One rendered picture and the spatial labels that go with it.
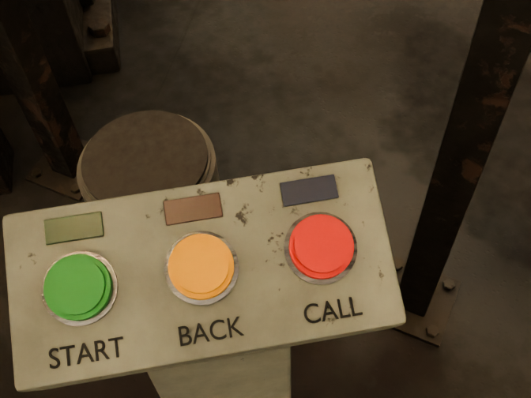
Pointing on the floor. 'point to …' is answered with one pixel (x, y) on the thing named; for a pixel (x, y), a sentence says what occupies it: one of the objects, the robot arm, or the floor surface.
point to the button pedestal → (311, 290)
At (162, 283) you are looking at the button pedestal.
